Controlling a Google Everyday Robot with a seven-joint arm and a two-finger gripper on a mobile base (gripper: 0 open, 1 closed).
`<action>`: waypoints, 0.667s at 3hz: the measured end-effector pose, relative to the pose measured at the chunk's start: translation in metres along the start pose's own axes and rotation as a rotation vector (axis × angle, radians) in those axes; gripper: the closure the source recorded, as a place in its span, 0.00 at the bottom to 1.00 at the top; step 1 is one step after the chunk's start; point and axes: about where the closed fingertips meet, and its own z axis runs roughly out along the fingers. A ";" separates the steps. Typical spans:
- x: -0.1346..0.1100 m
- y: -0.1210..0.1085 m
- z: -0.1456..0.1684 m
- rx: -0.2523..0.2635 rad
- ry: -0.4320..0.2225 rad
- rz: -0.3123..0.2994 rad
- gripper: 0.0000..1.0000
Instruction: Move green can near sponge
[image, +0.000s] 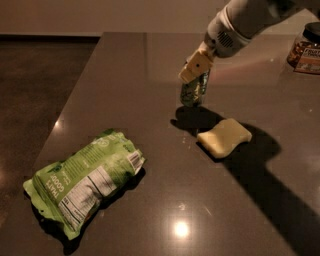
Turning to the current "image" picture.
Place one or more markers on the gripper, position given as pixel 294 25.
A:
pixel 222 42

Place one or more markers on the green soda can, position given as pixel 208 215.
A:
pixel 193 93

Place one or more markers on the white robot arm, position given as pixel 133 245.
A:
pixel 235 26

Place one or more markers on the yellow sponge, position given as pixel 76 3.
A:
pixel 224 137

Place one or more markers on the glass jar with dark lid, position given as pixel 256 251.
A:
pixel 304 55

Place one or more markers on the green chip bag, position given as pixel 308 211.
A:
pixel 69 192

